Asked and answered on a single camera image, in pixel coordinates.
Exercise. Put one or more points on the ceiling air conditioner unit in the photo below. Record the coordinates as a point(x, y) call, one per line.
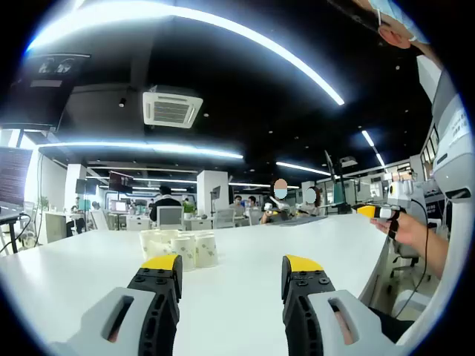
point(172, 109)

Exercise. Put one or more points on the large hanging black monitor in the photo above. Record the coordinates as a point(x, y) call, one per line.
point(33, 104)

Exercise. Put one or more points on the long curved ceiling light strip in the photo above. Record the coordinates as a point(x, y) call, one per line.
point(334, 95)

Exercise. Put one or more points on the white table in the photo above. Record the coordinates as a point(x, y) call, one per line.
point(237, 296)

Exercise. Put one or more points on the cluster of paper cups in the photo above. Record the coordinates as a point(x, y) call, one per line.
point(206, 248)

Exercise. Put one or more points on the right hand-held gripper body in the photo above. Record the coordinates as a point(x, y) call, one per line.
point(402, 193)

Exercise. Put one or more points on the person's white sleeveless shirt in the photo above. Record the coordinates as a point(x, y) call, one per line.
point(456, 259)

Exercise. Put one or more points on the hanging dark display screen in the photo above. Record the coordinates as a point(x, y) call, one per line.
point(120, 181)

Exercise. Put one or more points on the small black monitor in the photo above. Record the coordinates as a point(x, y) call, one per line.
point(83, 186)

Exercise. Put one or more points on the person's dark trousers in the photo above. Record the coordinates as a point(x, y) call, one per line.
point(393, 326)

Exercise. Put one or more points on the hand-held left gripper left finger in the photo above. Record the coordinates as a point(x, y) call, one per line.
point(156, 315)

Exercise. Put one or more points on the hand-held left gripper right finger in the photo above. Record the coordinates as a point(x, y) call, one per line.
point(308, 322)

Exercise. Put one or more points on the person's head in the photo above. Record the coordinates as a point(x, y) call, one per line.
point(393, 37)

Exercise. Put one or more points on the grey worn chest device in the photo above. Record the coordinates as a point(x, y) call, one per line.
point(451, 148)

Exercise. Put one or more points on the grey mesh office chair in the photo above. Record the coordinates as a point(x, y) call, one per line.
point(170, 217)

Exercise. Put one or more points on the short ceiling light strip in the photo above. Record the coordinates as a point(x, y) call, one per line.
point(368, 138)

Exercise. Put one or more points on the black tripod stand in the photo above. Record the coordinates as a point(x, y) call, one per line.
point(328, 159)

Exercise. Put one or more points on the potted green plant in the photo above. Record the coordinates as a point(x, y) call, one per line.
point(188, 208)

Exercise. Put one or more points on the person's right hand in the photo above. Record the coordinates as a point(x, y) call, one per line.
point(408, 231)

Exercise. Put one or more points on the white square pillar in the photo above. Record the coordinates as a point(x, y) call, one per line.
point(208, 193)

